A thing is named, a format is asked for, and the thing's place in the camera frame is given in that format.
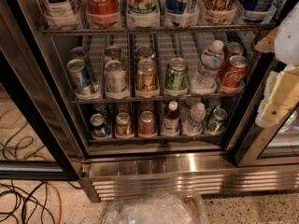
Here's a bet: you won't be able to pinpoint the stainless fridge base grille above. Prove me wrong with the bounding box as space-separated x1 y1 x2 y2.
79 153 299 203

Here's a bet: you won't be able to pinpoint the red cola can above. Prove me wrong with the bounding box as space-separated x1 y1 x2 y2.
219 42 244 75
220 55 248 93

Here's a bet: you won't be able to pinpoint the red cola bottle top shelf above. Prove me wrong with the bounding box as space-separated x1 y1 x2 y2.
87 0 119 27

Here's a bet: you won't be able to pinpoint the gold can shelf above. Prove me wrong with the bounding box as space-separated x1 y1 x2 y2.
135 46 155 61
115 112 134 139
135 59 159 98

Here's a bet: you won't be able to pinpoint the blue white can front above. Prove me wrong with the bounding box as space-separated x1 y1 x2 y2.
66 59 101 101

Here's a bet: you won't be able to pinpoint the green can shelf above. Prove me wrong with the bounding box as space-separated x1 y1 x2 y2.
206 108 227 134
164 57 189 96

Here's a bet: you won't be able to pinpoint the left glass fridge door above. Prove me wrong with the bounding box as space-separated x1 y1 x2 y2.
0 0 83 181

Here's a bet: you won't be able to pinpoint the top wire shelf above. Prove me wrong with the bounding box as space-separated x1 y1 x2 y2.
40 22 276 36

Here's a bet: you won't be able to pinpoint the blue white can rear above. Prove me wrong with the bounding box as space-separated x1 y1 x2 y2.
70 47 88 62

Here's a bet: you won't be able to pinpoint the white label bottle top shelf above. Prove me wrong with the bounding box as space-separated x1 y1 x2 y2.
42 0 82 30

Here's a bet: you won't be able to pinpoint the blue orange bottle top shelf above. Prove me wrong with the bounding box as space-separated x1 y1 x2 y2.
164 0 199 28

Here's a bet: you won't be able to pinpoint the blue white can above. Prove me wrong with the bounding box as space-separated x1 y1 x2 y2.
70 47 88 62
66 59 101 101

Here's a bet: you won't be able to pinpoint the clear water bottle shelf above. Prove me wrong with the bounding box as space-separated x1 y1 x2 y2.
192 40 224 94
183 103 206 136

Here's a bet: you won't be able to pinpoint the red cola can front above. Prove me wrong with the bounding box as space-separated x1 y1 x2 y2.
220 55 248 93

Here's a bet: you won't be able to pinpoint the glass fridge door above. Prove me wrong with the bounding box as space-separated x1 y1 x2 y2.
0 0 83 181
223 53 299 167

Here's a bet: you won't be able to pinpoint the green can middle shelf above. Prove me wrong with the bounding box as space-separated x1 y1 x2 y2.
164 57 189 96

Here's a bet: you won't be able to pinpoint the green white soda bottle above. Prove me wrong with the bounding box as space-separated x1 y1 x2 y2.
126 0 160 28

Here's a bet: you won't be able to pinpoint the black and orange floor cables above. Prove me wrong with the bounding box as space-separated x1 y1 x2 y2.
0 180 82 224

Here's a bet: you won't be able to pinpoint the middle wire shelf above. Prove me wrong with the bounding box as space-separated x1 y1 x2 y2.
72 92 242 105

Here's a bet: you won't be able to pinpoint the wire shelf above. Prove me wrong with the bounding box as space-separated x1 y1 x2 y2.
72 92 242 105
40 22 276 36
88 134 223 143

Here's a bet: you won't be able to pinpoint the white can shelf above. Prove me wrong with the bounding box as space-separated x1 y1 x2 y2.
105 45 122 63
104 61 129 99

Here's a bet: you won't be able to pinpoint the clear plastic bin with bag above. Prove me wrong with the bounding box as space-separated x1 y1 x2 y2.
101 189 210 224

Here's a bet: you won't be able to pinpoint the gold can middle shelf front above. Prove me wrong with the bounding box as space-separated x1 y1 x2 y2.
135 59 159 98

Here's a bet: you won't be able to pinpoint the bottom wire shelf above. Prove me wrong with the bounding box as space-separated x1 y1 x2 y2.
88 134 223 143

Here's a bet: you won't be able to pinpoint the clear water bottle middle shelf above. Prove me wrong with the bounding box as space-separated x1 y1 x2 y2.
192 40 224 94

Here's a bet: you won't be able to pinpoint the green can bottom shelf front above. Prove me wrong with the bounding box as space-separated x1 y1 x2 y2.
206 108 227 134

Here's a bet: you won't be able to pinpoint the white can middle shelf rear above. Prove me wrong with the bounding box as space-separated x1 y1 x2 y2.
105 45 122 63

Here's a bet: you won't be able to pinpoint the right glass fridge door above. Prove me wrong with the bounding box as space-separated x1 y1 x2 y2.
223 53 299 167

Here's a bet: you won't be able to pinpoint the red cola can rear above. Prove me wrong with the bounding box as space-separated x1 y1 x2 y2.
219 42 244 75

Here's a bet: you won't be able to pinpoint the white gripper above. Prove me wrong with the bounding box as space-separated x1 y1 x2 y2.
254 2 299 123

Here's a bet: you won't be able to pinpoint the white can middle shelf front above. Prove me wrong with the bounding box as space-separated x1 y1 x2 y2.
104 61 129 99

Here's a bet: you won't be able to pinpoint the red can bottom shelf front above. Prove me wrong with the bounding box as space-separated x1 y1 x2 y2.
138 111 157 137

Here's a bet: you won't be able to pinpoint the blue can bottom shelf front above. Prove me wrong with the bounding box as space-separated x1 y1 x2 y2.
90 113 110 139

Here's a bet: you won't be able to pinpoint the brown drink bottle white cap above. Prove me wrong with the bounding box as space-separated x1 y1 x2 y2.
162 101 179 136

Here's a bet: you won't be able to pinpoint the gold can middle shelf rear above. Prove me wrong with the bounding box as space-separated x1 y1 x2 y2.
135 46 155 61

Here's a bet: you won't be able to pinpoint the clear water bottle bottom shelf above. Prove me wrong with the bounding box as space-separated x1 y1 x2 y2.
183 103 206 136

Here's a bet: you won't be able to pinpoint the gold label bottle top shelf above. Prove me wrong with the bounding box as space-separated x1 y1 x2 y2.
200 0 236 24

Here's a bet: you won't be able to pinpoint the gold can bottom shelf front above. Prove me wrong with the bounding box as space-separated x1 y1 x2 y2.
115 112 134 139

